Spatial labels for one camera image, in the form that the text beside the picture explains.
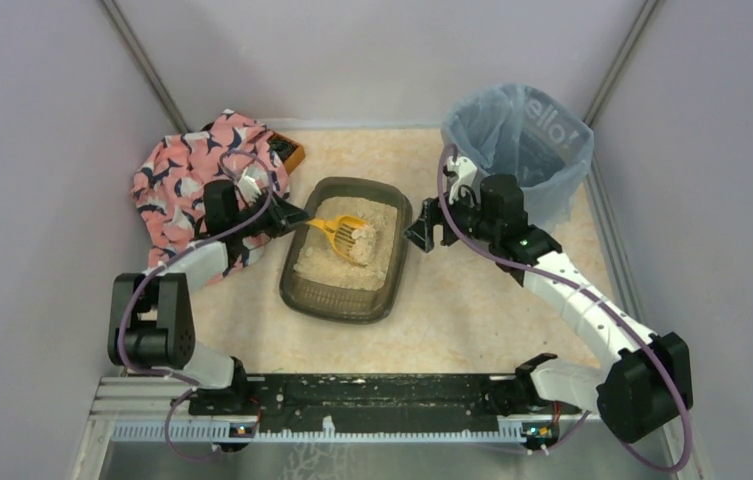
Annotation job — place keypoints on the grey ribbed trash bin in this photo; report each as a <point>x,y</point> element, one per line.
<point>549,204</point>

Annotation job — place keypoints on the orange box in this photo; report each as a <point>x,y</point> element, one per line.
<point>290,152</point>

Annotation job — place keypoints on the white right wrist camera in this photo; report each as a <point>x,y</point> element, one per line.
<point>462,173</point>

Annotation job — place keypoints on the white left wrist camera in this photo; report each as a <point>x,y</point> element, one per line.
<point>249,183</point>

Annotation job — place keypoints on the yellow litter scoop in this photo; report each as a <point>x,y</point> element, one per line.
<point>341,233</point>

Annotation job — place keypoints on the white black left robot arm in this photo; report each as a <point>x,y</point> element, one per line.
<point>151,329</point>

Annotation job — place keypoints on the light blue bin liner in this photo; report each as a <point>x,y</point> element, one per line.
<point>522,131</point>

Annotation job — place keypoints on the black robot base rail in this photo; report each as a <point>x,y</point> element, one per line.
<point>384,407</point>

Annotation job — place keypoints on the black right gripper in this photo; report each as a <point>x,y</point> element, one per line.
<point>442,225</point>

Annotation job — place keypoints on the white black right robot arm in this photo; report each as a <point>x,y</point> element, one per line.
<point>643,380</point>

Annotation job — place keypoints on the pink patterned cloth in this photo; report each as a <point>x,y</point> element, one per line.
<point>168,186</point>

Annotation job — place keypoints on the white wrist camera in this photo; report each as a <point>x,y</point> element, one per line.
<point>462,173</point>
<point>249,183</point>

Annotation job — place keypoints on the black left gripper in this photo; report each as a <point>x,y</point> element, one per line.
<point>276,213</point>

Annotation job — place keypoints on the dark translucent litter box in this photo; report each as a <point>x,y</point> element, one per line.
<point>354,306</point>

